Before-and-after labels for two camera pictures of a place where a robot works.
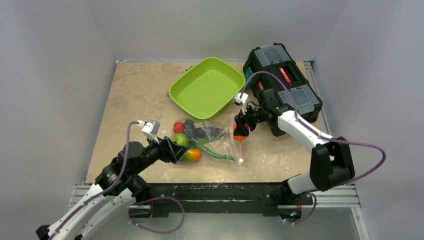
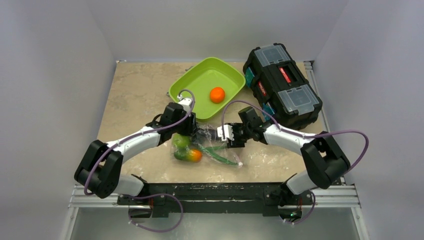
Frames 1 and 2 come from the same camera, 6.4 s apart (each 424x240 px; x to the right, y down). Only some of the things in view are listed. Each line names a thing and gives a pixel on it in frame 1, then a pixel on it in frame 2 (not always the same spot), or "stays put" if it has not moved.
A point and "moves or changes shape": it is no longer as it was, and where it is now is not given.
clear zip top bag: (207, 140) stays put
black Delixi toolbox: (272, 76) stays put
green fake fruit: (180, 138) stays put
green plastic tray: (205, 89) stays put
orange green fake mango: (192, 155) stays put
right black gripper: (247, 118) to (233, 134)
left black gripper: (170, 150) to (191, 128)
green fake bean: (199, 144) to (210, 151)
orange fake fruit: (240, 138) moves or changes shape
